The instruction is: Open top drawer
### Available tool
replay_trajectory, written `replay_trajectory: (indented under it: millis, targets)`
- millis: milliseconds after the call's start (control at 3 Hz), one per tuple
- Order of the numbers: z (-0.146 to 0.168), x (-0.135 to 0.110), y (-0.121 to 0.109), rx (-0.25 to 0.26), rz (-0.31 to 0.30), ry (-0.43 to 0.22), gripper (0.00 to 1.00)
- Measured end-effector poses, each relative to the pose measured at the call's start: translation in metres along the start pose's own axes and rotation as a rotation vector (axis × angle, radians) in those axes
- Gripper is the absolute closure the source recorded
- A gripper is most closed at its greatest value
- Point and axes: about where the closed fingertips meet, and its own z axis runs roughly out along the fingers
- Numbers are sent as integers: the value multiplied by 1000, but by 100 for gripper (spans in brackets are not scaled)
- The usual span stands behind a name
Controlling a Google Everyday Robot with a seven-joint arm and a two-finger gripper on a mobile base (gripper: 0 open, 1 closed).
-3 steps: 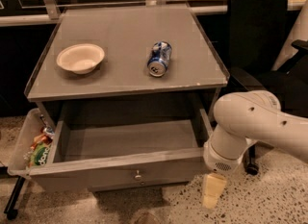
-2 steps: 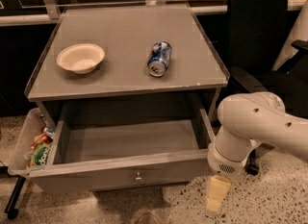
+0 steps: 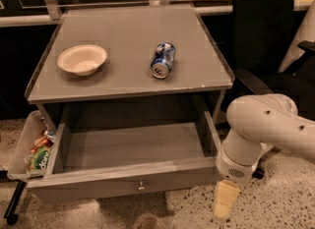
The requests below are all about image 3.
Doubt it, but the grey drawer cabinet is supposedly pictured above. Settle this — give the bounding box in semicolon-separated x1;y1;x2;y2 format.
24;4;235;126

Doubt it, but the clear plastic side bin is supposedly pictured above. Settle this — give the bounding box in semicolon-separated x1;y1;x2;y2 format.
8;111;55;181

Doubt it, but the grey top drawer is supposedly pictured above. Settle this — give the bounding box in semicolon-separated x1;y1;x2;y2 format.
28;110;220;202

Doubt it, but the black stand leg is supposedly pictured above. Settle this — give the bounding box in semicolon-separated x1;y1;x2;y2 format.
4;180;26;225

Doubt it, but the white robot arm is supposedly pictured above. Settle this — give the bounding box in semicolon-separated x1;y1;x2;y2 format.
214;93;315;222

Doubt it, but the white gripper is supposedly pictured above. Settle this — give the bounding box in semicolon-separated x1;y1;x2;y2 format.
213;129;273;221

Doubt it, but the green snack bag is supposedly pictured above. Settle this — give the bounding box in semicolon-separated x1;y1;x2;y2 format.
29;138;53;171

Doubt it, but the white paper bowl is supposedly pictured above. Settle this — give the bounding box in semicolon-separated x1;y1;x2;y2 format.
57;44;107;77

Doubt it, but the blue soda can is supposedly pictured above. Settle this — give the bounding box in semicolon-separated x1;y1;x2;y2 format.
151;42;176;79

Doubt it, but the black office chair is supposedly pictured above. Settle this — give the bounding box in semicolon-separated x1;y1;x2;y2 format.
216;0;315;180

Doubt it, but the metal wall rail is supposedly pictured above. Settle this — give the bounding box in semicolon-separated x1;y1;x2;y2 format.
0;0;314;28

